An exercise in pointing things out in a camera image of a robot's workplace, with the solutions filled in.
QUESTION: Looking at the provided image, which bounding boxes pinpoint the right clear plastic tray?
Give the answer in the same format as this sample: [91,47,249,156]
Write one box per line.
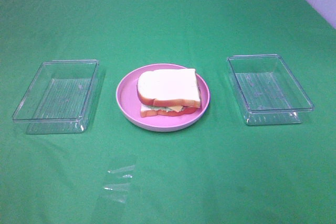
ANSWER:
[227,54,314,126]

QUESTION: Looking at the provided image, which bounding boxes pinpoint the clear plastic tray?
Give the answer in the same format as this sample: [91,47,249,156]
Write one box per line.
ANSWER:
[12,60,100,134]
[227,54,314,126]

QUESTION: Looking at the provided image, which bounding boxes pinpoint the clear plastic film piece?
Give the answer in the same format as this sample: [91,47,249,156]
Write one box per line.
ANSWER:
[101,165,135,204]

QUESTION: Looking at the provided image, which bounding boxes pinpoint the pink round plate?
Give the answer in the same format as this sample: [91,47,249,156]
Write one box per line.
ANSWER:
[115,63,211,132]

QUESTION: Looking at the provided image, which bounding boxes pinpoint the toy bread slice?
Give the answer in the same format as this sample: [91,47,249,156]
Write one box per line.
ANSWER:
[140,106,198,118]
[137,69,201,108]

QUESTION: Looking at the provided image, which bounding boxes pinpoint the yellow toy cheese slice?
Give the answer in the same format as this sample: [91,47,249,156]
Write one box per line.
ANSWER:
[168,105,184,113]

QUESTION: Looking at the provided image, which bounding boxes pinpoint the left clear plastic tray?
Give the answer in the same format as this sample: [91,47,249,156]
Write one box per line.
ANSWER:
[12,60,100,134]

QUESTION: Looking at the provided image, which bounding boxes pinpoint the green tablecloth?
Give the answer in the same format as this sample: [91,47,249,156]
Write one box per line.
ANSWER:
[1,0,335,223]

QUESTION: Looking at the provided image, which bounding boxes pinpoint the green toy lettuce leaf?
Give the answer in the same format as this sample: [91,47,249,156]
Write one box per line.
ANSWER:
[141,104,172,112]

